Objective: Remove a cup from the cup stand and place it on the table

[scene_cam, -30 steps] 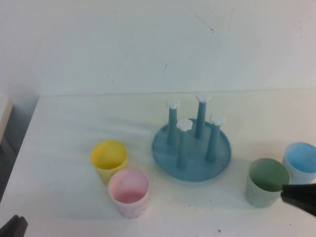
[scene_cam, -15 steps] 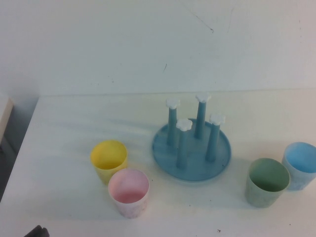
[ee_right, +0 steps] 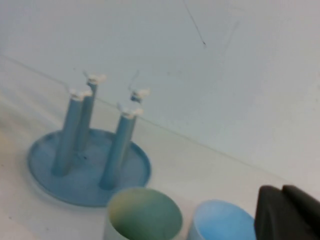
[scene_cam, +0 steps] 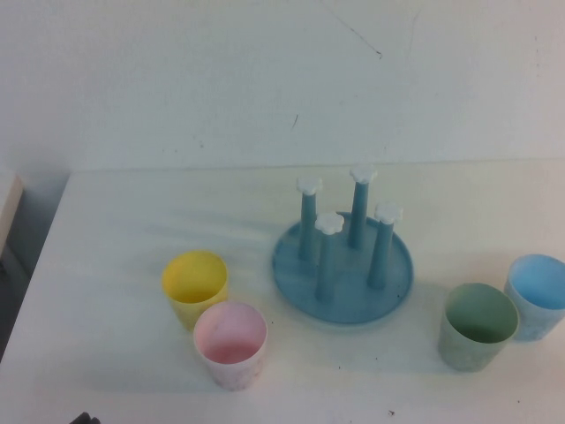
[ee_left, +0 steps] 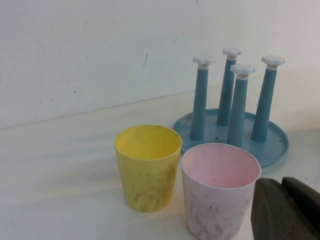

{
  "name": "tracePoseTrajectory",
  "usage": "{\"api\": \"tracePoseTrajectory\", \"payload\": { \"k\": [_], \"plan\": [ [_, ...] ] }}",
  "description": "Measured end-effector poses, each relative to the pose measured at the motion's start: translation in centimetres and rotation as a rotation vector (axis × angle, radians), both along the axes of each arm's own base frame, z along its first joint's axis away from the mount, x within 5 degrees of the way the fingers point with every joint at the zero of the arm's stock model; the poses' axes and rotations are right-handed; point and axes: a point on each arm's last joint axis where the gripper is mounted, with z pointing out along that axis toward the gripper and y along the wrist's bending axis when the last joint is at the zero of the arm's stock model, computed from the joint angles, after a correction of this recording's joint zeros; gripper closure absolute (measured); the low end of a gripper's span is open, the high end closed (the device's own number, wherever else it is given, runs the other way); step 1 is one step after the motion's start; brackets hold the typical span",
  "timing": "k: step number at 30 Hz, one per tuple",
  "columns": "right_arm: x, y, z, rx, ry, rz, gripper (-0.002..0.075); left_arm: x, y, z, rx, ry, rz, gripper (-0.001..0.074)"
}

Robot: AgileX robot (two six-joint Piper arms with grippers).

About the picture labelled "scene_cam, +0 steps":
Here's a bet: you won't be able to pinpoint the yellow plastic cup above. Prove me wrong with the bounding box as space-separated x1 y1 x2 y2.
162 250 230 332

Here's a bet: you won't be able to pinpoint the blue cup stand white caps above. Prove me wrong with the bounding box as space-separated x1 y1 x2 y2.
270 163 415 326

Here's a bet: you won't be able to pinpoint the beige furniture edge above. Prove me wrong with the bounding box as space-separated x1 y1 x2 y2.
0 172 24 262

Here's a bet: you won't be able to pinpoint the pink plastic cup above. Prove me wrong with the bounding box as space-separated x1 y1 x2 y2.
192 301 268 392

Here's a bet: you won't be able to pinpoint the blue plastic cup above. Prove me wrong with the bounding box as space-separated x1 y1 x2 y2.
504 254 565 342

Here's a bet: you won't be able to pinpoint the green plastic cup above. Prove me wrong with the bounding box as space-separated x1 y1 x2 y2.
437 282 520 373

